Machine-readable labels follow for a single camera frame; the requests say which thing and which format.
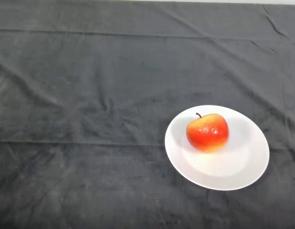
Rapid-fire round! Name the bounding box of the red yellow apple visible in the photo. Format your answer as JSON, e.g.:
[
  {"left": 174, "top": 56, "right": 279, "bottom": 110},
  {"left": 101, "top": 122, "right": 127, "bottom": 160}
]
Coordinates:
[{"left": 186, "top": 112, "right": 230, "bottom": 153}]

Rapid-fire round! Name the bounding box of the white round plate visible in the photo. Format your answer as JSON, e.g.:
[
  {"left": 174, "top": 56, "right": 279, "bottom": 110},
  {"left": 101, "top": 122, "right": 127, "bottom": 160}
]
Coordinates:
[{"left": 164, "top": 104, "right": 270, "bottom": 191}]

